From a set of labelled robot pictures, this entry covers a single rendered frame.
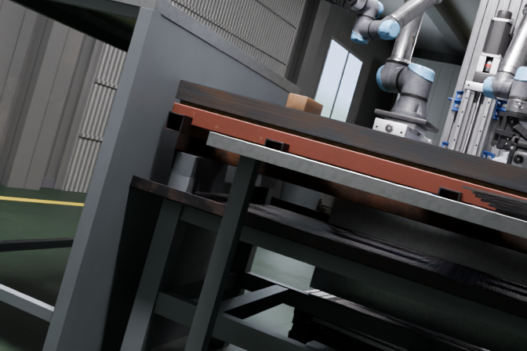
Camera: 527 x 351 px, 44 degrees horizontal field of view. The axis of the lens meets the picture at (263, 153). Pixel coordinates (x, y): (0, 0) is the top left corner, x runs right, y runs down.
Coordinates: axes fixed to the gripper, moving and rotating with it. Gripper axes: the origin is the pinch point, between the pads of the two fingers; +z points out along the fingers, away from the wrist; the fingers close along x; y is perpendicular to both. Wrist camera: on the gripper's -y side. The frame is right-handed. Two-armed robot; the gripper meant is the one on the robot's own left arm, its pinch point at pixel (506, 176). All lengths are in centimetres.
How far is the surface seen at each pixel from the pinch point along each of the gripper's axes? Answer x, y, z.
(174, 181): 61, 82, 28
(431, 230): -16.4, 18.8, 24.3
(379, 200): 48, 29, 18
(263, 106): 62, 62, 2
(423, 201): 94, 13, 14
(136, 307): 61, 82, 65
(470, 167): 62, 8, 4
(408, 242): -16.3, 25.2, 30.7
